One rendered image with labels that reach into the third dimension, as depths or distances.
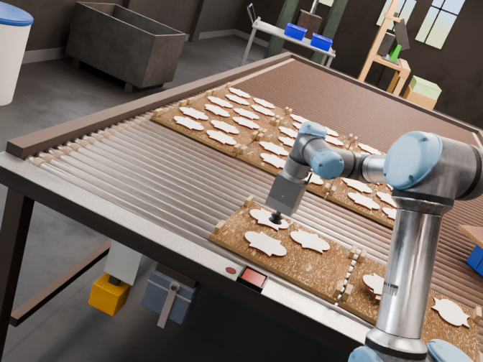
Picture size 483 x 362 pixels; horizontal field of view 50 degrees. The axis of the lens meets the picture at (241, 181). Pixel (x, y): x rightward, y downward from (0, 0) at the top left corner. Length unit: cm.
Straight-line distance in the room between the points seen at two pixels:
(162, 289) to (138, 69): 423
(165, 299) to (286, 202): 44
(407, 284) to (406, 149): 25
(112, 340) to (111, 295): 90
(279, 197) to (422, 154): 60
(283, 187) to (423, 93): 765
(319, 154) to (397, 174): 37
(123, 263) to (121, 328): 101
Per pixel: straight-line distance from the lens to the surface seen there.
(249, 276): 145
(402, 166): 102
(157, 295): 153
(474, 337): 173
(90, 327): 253
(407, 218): 103
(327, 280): 158
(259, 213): 176
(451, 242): 240
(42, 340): 244
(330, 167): 135
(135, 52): 557
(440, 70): 1175
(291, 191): 149
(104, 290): 162
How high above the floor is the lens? 169
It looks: 23 degrees down
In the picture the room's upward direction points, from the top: 21 degrees clockwise
